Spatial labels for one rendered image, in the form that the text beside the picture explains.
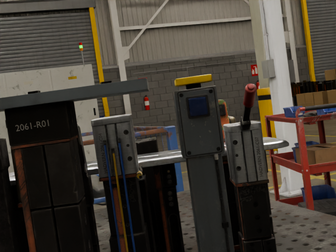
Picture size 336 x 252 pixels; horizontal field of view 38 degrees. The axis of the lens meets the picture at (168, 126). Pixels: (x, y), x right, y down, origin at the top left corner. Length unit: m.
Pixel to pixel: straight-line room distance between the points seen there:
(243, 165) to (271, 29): 4.20
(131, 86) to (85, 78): 8.63
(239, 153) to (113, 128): 0.25
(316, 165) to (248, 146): 2.28
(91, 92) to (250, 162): 0.37
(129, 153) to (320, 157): 2.43
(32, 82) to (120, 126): 8.29
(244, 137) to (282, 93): 4.15
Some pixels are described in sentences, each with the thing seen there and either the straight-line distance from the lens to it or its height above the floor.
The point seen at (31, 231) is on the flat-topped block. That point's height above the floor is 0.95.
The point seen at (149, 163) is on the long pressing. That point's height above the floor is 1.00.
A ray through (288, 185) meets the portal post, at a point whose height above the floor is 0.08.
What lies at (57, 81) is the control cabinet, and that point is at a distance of 9.29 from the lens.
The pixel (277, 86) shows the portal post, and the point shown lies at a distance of 5.11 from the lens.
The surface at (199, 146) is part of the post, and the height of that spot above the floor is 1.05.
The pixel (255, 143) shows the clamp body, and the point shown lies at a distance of 0.98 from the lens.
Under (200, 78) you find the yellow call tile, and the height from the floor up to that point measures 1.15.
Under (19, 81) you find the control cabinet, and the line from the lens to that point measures 9.21.
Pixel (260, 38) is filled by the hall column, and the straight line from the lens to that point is 8.38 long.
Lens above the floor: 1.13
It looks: 3 degrees down
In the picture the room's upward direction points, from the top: 8 degrees counter-clockwise
